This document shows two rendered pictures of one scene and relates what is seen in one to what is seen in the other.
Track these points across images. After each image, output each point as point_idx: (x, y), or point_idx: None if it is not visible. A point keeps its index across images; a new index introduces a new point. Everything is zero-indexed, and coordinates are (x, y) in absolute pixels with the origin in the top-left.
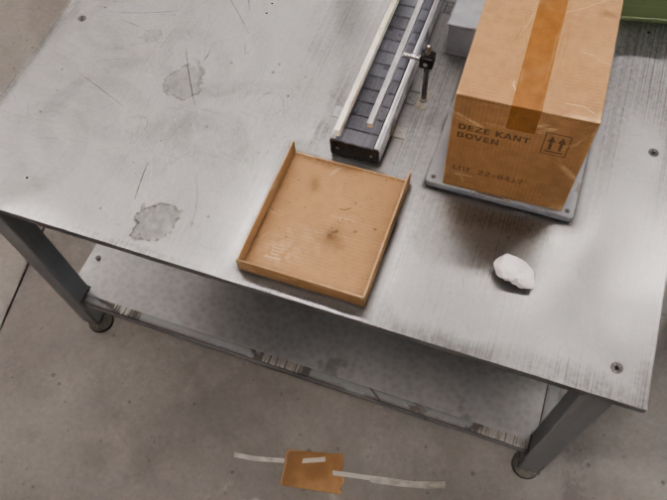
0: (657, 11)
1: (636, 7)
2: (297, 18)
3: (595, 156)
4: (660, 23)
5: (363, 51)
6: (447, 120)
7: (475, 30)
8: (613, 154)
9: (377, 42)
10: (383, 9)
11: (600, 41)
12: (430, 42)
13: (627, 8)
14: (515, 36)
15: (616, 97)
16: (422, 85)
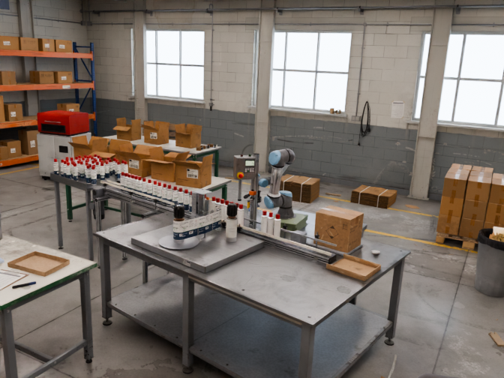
0: (304, 223)
1: (302, 223)
2: (271, 259)
3: None
4: (305, 226)
5: (292, 254)
6: (326, 249)
7: (304, 234)
8: None
9: (301, 244)
10: (277, 249)
11: (341, 208)
12: None
13: (301, 224)
14: (336, 213)
15: None
16: (316, 246)
